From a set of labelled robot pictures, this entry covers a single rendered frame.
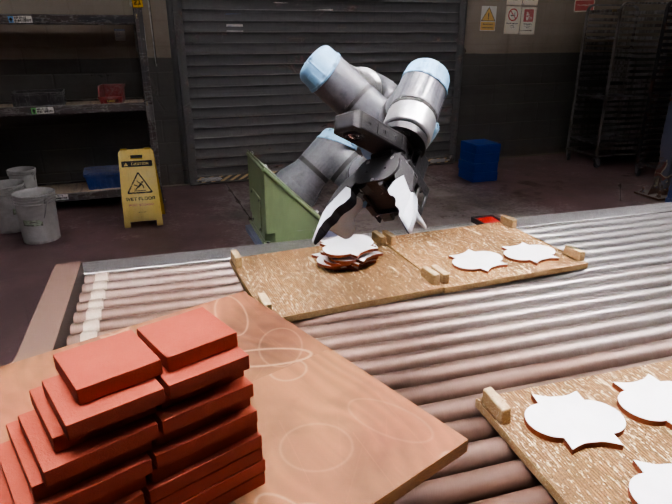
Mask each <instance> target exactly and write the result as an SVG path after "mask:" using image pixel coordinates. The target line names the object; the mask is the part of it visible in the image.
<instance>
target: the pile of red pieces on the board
mask: <svg viewBox="0 0 672 504"><path fill-rule="evenodd" d="M237 345H238V342H237V332H236V331H234V330H233V329H232V328H230V327H229V326H228V325H226V324H225V323H224V322H222V321H221V320H220V319H218V318H217V317H216V316H214V315H213V314H211V313H210V312H209V311H207V310H206V309H205V308H203V307H201V308H198V309H194V310H191V311H188V312H185V313H182V314H179V315H176V316H173V317H170V318H167V319H164V320H161V321H157V322H154V323H151V324H148V325H145V326H142V327H139V328H137V335H136V334H135V333H134V332H133V331H132V330H128V331H125V332H122V333H119V334H116V335H112V336H109V337H106V338H103V339H100V340H97V341H94V342H90V343H87V344H84V345H81V346H78V347H75V348H72V349H68V350H65V351H62V352H59V353H56V354H54V355H53V358H54V363H55V368H56V370H57V371H58V373H59V374H60V375H57V376H54V377H51V378H48V379H45V380H42V386H39V387H36V388H33V389H30V390H29V394H30V398H31V402H32V405H33V407H34V410H31V411H29V412H26V413H23V414H20V415H18V420H16V421H13V422H10V423H8V424H6V428H7V432H8V436H9V439H10V440H9V441H6V442H4V443H1V444H0V504H229V503H231V502H232V501H234V500H236V499H238V498H240V497H241V496H243V495H245V494H247V493H249V492H251V491H252V490H254V489H256V488H258V487H260V486H261V485H263V484H265V473H264V471H265V470H266V469H265V459H264V458H263V457H262V447H261V446H262V437H261V434H260V433H259V432H258V431H257V422H258V419H257V410H256V409H255V408H254V407H253V406H252V405H251V404H250V398H251V397H253V396H254V392H253V383H252V382H251V381H250V380H248V379H247V378H246V377H245V376H244V370H247V369H249V368H250V365H249V355H248V354H247V353H246V352H244V351H243V350H242V349H241V348H240V347H238V346H237Z"/></svg>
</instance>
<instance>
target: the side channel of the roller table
mask: <svg viewBox="0 0 672 504"><path fill-rule="evenodd" d="M84 278H85V277H84V271H83V266H82V262H71V263H61V264H55V266H54V269H53V271H52V273H51V276H50V278H49V280H48V283H47V285H46V287H45V290H44V292H43V294H42V297H41V299H40V301H39V303H38V306H37V308H36V310H35V313H34V315H33V317H32V320H31V322H30V324H29V327H28V329H27V331H26V334H25V336H24V338H23V340H22V343H21V345H20V347H19V350H18V352H17V354H16V357H15V359H14V361H13V363H14V362H17V361H20V360H23V359H27V358H30V357H33V356H36V355H39V354H43V353H46V352H49V351H52V350H56V349H59V348H62V347H65V346H67V337H68V336H69V335H70V326H71V324H72V323H74V320H73V317H74V313H75V312H77V309H76V307H77V303H78V302H79V295H80V293H82V285H83V284H85V283H84Z"/></svg>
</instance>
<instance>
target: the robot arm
mask: <svg viewBox="0 0 672 504"><path fill-rule="evenodd" d="M300 79H301V81H302V82H303V83H304V84H305V85H306V86H307V87H308V88H309V90H310V91H311V92H313V93H314V94H316V95H317V96H318V97H319V98H320V99H321V100H322V101H323V102H324V103H326V104H327V105H328V106H329V107H330V108H331V109H332V110H333V111H334V112H335V113H337V114H338V115H336V116H335V124H334V129H332V128H326V129H325V130H323V131H322V133H321V134H320V135H319V136H317V137H316V139H315V140H314V141H313V142H312V143H311V144H310V146H309V147H308V148H307V149H306V150H305V151H304V152H303V153H302V155H301V156H300V157H299V158H298V159H297V160H296V161H295V162H293V163H291V164H290V165H288V166H286V167H285V168H283V169H281V170H280V171H279V172H278V173H277V174H276V176H277V177H278V178H279V179H280V180H281V181H282V182H284V183H285V184H286V185H287V186H288V187H289V188H290V189H291V190H292V191H293V192H295V193H296V194H297V195H298V196H299V197H300V198H301V199H302V200H304V201H305V202H306V203H307V204H308V205H309V206H310V207H313V206H314V205H315V204H316V202H317V200H318V198H319V195H320V193H321V191H322V189H323V187H324V185H325V184H326V183H327V182H328V181H329V180H332V181H333V182H334V183H335V184H336V185H337V186H338V188H337V190H336V191H335V193H334V194H333V196H332V197H331V199H330V200H329V202H328V203H327V205H326V208H325V210H324V212H323V214H322V216H321V218H320V221H319V223H318V226H317V229H316V231H315V234H314V236H313V239H312V242H313V243H314V244H315V245H316V244H317V243H318V242H319V241H320V240H321V239H322V238H323V237H324V236H325V235H326V234H327V232H328V231H329V230H330V231H332V232H333V233H335V234H337V235H338V236H340V237H342V238H343V239H349V238H351V237H352V236H353V234H354V233H355V224H354V218H355V216H356V215H357V213H358V212H359V211H360V210H361V209H362V207H363V208H367V210H368V211H369V212H370V214H371V215H372V216H374V217H375V218H376V220H377V221H378V222H379V223H381V220H383V221H384V222H386V221H393V220H394V219H395V216H398V215H399V216H398V217H399V219H400V221H401V222H402V224H403V226H404V228H405V230H406V231H407V233H408V234H410V233H411V232H412V230H413V227H414V225H415V222H416V221H417V222H418V223H419V224H420V225H421V226H422V227H423V229H426V225H425V223H424V221H423V219H422V218H421V215H422V212H423V209H424V206H425V203H426V200H427V196H428V193H429V190H430V189H429V188H428V186H427V185H426V183H425V182H424V180H423V179H424V176H425V173H426V170H427V167H428V164H429V161H428V160H427V158H426V157H425V155H424V154H425V151H426V149H427V148H428V146H429V145H430V143H431V142H432V141H433V140H434V138H435V137H436V135H437V134H438V132H439V124H438V123H437V120H438V117H439V115H440V112H441V109H442V106H443V103H444V100H445V99H446V97H447V95H448V87H449V83H450V77H449V73H448V71H447V69H446V68H445V67H444V66H443V65H442V64H441V63H440V62H438V61H436V60H434V59H431V58H420V59H416V60H414V61H413V62H411V63H410V64H409V65H408V67H407V68H406V70H405V72H404V73H403V74H402V76H401V81H400V83H399V85H396V84H395V83H394V82H393V81H391V80H390V79H389V78H387V77H385V76H383V75H381V74H380V73H378V72H376V71H374V70H372V69H370V68H367V67H355V66H353V65H351V64H349V63H348V62H346V61H345V60H344V59H343V58H342V57H341V55H340V54H339V53H336V52H335V51H334V50H333V49H332V48H330V47H329V46H326V45H325V46H321V47H320V48H318V49H317V50H316V51H315V52H314V53H313V54H312V55H311V56H310V57H309V58H308V60H307V61H306V62H305V64H304V65H303V67H302V69H301V72H300ZM356 145H357V146H359V149H360V150H361V152H362V155H363V157H361V156H360V155H359V154H358V153H356V152H355V151H356V150H357V146H356ZM419 193H423V194H424V198H423V201H422V204H421V207H420V206H419V205H418V196H419Z"/></svg>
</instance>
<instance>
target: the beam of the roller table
mask: <svg viewBox="0 0 672 504"><path fill-rule="evenodd" d="M666 212H672V202H666V203H656V204H646V205H636V206H627V207H617V208H607V209H597V210H588V211H578V212H568V213H559V214H549V215H539V216H529V217H520V218H515V219H517V226H516V228H517V229H519V228H528V227H537V226H547V225H556V224H565V223H574V222H583V221H592V220H602V219H611V218H620V217H629V216H638V215H648V214H657V213H666ZM473 225H476V224H474V223H472V222H471V223H461V224H452V225H442V226H432V227H426V229H423V227H422V228H413V230H412V232H411V233H410V234H412V233H420V232H427V231H435V230H442V229H450V228H457V227H465V226H473ZM389 232H391V233H393V234H394V235H395V236H397V235H405V234H408V233H407V231H406V230H405V229H403V230H393V231H389ZM332 238H334V237H325V238H322V239H321V240H320V241H322V240H328V239H332ZM320 241H319V242H318V243H317V244H316V245H315V244H314V243H313V242H312V239H306V240H296V241H286V242H277V243H267V244H257V245H247V246H238V247H228V248H218V249H208V250H199V251H189V252H179V253H170V254H160V255H150V256H140V257H131V258H121V259H111V260H101V261H92V262H82V266H83V271H84V277H85V276H87V275H95V274H96V273H102V272H109V273H115V272H124V271H133V270H143V269H152V268H161V267H170V266H179V265H188V264H198V263H207V262H216V261H225V260H230V258H231V250H235V249H236V250H237V251H238V252H239V253H240V255H241V257H244V256H251V255H258V254H265V253H272V252H279V251H286V250H293V249H300V248H307V247H314V246H320Z"/></svg>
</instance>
